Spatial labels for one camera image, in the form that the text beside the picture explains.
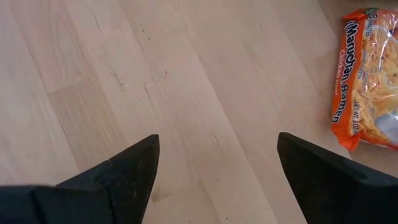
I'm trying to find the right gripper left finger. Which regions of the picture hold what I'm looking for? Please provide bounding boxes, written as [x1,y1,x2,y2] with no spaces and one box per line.
[55,134,160,224]

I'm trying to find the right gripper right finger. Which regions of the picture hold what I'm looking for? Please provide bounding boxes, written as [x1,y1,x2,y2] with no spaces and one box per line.
[276,131,371,224]

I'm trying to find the orange Maruchan ramen packet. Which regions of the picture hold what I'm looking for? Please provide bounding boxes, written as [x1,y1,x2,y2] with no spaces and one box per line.
[331,7,398,152]

